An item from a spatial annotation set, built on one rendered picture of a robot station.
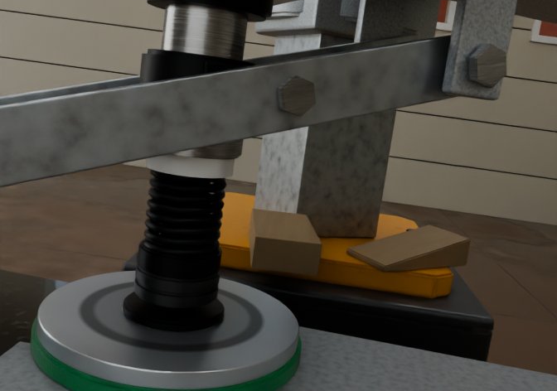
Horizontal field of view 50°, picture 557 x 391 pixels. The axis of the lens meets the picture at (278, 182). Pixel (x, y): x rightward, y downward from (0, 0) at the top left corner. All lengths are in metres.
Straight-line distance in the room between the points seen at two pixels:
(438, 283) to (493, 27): 0.60
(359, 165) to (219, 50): 0.72
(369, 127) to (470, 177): 5.63
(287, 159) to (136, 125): 0.74
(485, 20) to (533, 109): 6.39
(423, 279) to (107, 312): 0.62
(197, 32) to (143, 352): 0.23
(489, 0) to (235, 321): 0.32
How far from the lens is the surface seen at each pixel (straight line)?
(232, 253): 1.00
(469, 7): 0.49
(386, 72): 0.48
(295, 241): 0.88
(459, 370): 0.57
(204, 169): 0.45
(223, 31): 0.45
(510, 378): 0.58
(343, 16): 1.06
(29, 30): 7.21
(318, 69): 0.45
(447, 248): 1.07
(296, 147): 1.10
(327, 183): 1.11
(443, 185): 6.70
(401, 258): 1.01
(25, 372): 0.48
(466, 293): 1.10
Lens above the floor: 1.04
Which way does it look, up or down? 9 degrees down
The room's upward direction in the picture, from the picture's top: 8 degrees clockwise
